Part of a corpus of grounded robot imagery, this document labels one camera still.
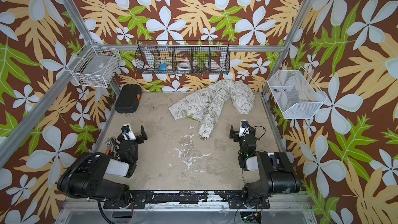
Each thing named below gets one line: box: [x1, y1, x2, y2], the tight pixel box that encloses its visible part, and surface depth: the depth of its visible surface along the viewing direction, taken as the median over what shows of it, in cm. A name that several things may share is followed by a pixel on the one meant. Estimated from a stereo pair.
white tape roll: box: [177, 62, 192, 71], surface depth 100 cm
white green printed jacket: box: [168, 79, 256, 140], surface depth 110 cm
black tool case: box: [114, 84, 142, 114], surface depth 113 cm
